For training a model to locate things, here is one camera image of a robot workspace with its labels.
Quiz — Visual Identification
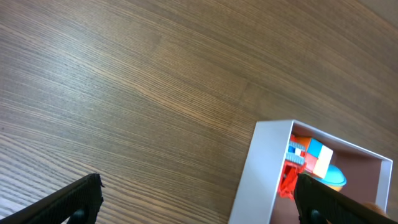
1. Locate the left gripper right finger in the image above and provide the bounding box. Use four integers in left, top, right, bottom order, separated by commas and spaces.
294, 174, 395, 224

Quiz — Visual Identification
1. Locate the orange duck toy blue hat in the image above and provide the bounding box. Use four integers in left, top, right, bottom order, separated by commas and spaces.
314, 164, 347, 192

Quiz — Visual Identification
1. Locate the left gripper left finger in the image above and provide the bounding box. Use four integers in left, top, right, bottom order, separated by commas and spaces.
1, 173, 104, 224

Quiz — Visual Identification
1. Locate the multicolour puzzle cube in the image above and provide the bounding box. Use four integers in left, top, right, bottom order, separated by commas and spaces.
296, 137, 333, 179

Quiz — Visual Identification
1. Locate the red toy truck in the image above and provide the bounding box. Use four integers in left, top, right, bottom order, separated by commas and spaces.
277, 134, 306, 200

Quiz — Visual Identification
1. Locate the white box with pink interior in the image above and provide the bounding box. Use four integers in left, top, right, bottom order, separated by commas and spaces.
229, 120, 393, 223

